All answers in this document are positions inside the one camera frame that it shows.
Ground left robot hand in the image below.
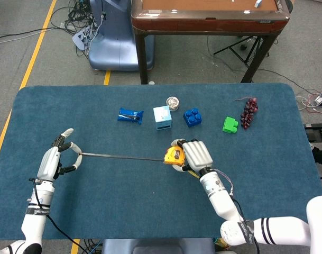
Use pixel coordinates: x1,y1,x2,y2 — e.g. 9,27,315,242
36,128,84,183

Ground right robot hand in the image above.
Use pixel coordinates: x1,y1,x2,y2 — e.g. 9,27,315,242
171,138,214,175

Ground yellow tape measure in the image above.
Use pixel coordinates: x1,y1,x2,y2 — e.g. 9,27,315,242
79,146,201,179

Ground blue building block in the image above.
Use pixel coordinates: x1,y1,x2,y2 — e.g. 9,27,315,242
183,107,203,128

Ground green building block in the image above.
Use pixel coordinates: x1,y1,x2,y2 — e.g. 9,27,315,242
222,116,240,134

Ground light blue cardboard box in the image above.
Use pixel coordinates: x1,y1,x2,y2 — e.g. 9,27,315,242
153,105,173,131

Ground purple grape bunch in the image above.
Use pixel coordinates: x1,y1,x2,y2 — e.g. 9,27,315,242
234,97,259,130

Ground blue snack packet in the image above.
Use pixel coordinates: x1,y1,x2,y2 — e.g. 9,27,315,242
117,107,144,125

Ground blue table cloth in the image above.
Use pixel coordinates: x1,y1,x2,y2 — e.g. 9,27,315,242
0,83,322,240

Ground grey blue robot torso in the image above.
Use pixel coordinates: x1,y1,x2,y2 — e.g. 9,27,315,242
101,238,216,254

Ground black tripod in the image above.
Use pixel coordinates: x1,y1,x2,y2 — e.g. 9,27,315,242
213,35,270,68

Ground black foot pedals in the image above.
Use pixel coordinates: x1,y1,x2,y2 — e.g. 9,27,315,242
304,123,322,142

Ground brown wooden mahjong table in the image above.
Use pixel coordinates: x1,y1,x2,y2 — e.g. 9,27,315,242
131,0,291,85

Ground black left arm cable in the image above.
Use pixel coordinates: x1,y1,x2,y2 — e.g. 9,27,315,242
28,177,90,254

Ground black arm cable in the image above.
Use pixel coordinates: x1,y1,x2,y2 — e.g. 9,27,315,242
229,195,261,254
28,177,90,254

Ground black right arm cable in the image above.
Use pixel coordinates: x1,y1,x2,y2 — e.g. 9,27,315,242
229,195,261,254

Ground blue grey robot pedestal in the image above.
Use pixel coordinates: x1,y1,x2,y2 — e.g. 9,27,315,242
88,0,155,71

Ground white hanging cable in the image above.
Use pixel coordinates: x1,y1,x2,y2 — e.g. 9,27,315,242
88,12,107,53

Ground tangle of floor cables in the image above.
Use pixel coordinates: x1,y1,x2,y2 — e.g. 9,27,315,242
51,0,98,58

